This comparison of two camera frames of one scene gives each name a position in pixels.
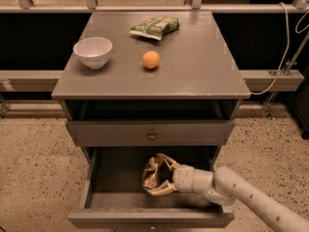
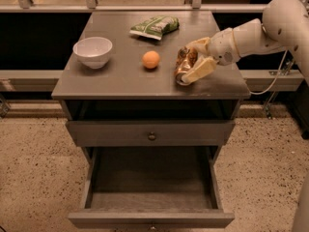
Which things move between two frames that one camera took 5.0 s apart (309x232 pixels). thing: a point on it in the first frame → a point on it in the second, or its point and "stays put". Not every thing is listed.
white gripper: (183, 177) → (222, 46)
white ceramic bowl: (94, 51) stays put
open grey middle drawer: (114, 196) stays put
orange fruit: (151, 59) stays put
